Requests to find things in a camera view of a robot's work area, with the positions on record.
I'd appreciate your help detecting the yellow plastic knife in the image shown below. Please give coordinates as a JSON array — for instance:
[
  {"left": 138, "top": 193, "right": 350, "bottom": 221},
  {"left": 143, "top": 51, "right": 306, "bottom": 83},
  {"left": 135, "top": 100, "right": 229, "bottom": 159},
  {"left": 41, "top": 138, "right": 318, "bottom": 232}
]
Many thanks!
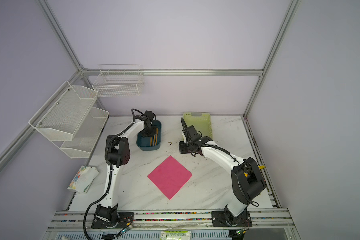
[{"left": 154, "top": 127, "right": 159, "bottom": 146}]

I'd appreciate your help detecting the yellow plastic fork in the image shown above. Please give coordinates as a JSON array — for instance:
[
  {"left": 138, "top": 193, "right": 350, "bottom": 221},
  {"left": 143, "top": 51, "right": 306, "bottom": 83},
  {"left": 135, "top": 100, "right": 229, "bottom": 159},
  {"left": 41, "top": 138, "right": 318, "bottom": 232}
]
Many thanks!
[{"left": 150, "top": 129, "right": 156, "bottom": 147}]

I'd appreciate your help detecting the pink paper napkin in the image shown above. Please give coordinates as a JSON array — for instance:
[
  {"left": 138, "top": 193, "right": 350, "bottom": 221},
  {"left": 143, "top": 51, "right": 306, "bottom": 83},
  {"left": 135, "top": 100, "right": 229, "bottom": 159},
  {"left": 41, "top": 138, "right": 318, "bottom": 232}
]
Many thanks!
[{"left": 148, "top": 156, "right": 192, "bottom": 200}]

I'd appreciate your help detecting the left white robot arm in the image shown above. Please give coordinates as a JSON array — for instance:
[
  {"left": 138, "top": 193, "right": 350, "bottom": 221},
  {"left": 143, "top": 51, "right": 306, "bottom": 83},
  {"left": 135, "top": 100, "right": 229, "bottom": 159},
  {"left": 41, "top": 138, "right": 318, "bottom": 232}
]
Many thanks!
[{"left": 91, "top": 109, "right": 161, "bottom": 228}]

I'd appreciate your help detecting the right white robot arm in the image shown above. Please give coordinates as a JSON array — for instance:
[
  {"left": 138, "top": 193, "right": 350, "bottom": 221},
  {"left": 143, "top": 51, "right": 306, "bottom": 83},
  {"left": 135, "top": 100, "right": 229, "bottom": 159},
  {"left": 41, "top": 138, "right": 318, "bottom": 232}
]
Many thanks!
[{"left": 179, "top": 118, "right": 267, "bottom": 227}]

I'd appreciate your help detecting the colourful napkin packet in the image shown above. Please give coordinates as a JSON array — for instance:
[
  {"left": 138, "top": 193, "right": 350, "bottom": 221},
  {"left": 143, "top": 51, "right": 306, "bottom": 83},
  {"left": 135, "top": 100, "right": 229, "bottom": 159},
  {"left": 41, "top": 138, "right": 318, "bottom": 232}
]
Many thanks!
[{"left": 67, "top": 166, "right": 99, "bottom": 194}]

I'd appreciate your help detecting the teal plastic oval tub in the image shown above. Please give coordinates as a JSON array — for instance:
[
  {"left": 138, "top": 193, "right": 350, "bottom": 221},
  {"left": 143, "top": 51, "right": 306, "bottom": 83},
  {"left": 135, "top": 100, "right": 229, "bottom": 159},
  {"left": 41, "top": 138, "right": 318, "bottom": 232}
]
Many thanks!
[{"left": 136, "top": 120, "right": 162, "bottom": 151}]

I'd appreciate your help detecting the light green plastic basket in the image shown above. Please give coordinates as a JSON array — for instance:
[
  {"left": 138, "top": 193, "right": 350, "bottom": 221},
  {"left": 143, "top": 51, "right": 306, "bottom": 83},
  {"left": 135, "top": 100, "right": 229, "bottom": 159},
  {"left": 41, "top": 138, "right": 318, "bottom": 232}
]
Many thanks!
[{"left": 183, "top": 112, "right": 213, "bottom": 139}]

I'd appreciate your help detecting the white perforated metal shelf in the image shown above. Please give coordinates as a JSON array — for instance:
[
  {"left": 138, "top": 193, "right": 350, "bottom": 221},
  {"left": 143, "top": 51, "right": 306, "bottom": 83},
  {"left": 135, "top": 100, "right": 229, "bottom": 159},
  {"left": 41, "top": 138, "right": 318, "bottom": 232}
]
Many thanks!
[{"left": 29, "top": 82, "right": 109, "bottom": 159}]

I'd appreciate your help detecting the green white label box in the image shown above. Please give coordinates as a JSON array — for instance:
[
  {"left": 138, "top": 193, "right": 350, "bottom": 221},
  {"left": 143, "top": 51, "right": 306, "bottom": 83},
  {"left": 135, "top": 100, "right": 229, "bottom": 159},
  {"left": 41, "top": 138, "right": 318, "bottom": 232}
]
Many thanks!
[{"left": 160, "top": 231, "right": 192, "bottom": 240}]

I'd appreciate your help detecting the white wire basket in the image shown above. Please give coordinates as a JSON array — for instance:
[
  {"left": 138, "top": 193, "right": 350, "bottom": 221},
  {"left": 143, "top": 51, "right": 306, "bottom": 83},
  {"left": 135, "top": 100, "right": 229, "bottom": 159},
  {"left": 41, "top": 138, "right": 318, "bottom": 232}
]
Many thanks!
[{"left": 92, "top": 65, "right": 145, "bottom": 97}]

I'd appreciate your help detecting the aluminium frame profile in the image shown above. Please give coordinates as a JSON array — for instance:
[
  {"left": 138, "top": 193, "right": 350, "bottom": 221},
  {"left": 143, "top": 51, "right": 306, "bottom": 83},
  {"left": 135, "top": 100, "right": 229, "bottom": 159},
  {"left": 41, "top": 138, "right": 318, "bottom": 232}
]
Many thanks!
[{"left": 0, "top": 1, "right": 301, "bottom": 174}]

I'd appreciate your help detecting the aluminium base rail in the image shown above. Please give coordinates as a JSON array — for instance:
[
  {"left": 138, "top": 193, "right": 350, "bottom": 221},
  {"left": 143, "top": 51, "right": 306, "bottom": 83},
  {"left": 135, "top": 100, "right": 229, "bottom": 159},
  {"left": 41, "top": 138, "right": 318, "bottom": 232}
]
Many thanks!
[{"left": 43, "top": 208, "right": 301, "bottom": 240}]

